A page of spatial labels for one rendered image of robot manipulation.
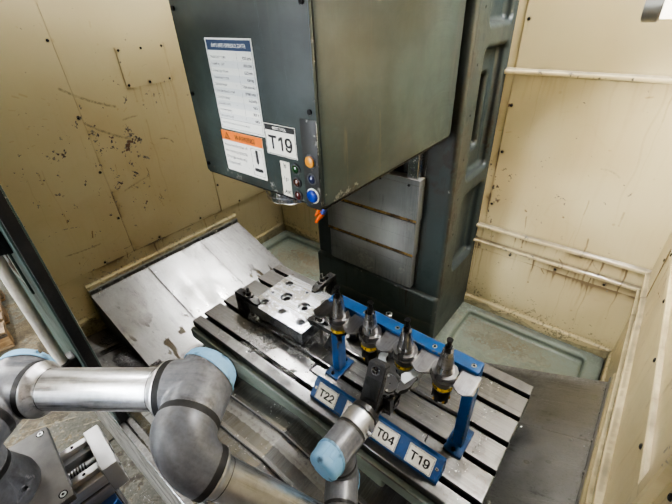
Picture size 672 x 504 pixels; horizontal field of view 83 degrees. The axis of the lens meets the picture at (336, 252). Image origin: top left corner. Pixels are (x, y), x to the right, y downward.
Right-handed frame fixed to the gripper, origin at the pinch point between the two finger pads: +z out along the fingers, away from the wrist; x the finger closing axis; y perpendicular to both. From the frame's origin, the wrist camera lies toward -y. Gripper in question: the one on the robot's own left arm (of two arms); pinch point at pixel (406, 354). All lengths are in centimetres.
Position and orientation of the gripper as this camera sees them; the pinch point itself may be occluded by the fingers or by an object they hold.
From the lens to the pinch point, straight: 106.2
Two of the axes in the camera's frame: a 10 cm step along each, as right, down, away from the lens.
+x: 7.8, 3.1, -5.5
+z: 6.3, -4.8, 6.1
